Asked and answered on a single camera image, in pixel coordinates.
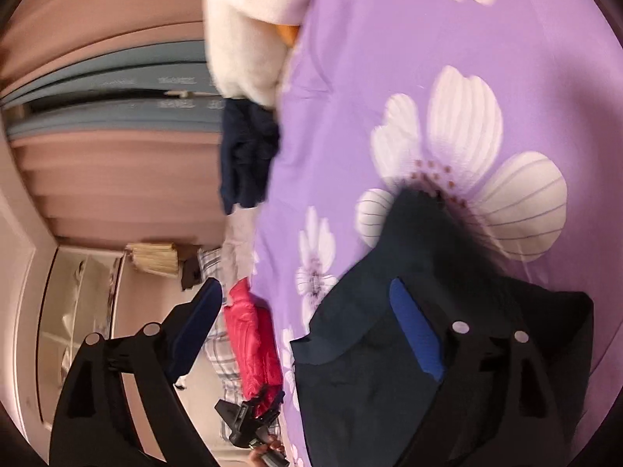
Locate pink curtain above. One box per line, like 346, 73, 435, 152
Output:
0, 0, 229, 249

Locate dark brown cloth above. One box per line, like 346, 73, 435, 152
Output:
180, 255, 205, 291

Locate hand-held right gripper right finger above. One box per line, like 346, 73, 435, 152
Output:
389, 277, 575, 467

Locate beige pink bed sheet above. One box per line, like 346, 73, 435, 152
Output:
221, 204, 259, 283

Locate white goose plush toy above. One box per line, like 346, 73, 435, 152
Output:
203, 0, 322, 108

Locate red down jacket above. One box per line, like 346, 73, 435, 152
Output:
224, 277, 285, 402

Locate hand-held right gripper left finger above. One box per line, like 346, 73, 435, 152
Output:
49, 277, 225, 467

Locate grey-green printed curtain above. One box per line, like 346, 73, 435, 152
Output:
0, 41, 227, 142

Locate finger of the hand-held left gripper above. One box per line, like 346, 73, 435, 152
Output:
253, 388, 285, 419

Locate folded dark navy clothes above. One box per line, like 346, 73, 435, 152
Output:
217, 100, 282, 215

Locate white glass-door wardrobe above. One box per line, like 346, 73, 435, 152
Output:
34, 246, 127, 424

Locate person's left hand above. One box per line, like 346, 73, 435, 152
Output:
248, 440, 288, 467

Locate grey plaid pillow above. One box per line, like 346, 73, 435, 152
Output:
197, 248, 283, 443

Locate purple floral blanket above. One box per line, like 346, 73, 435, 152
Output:
253, 0, 623, 467

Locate navy zip jacket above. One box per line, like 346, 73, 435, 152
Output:
289, 187, 595, 467

